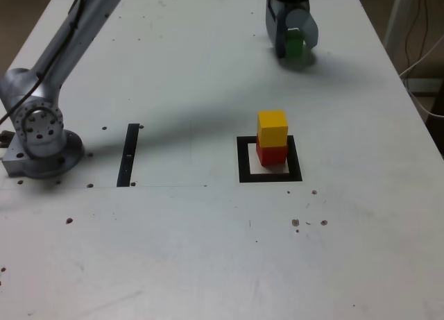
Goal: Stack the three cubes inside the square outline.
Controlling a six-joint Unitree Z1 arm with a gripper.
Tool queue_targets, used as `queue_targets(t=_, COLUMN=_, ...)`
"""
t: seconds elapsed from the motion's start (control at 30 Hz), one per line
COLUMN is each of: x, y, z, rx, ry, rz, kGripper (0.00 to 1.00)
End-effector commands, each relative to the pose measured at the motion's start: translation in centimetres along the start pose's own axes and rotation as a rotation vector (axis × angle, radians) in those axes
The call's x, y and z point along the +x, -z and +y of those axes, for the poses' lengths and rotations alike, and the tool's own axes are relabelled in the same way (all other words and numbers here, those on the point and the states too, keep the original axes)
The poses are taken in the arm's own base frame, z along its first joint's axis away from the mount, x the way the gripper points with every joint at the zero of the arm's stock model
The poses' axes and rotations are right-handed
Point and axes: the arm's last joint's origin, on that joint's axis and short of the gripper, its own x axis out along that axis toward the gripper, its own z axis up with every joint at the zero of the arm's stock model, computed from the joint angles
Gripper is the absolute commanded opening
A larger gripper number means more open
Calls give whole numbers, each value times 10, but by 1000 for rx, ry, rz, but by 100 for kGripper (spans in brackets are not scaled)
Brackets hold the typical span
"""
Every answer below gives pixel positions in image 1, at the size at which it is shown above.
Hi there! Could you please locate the white cable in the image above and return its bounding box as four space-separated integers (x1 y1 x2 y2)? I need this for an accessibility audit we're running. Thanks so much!
398 35 444 118

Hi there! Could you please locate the black tape strip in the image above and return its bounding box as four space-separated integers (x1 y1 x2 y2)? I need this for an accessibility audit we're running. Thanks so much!
116 123 140 188

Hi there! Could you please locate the black tape square outline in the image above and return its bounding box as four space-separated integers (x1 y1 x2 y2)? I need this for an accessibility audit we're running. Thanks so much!
236 135 303 184

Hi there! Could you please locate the thin black hanging cable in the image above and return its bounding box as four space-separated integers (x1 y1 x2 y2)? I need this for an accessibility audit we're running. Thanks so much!
404 0 432 62

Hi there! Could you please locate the green cube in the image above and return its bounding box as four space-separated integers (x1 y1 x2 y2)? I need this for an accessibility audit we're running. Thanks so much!
286 28 307 58

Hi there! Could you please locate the red cube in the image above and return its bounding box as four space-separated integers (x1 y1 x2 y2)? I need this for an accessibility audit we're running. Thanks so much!
255 141 289 168

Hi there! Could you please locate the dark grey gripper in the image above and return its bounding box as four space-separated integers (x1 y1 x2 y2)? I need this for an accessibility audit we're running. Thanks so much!
265 0 320 59

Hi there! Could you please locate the yellow cube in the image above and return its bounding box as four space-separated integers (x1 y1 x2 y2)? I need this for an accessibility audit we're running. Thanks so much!
257 109 289 149

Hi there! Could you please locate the grey metal bar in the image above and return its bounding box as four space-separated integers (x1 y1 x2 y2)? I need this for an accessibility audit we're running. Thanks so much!
404 77 444 94

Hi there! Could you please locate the white metal post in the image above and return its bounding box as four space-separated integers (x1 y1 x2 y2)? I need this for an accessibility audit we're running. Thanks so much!
383 0 417 66

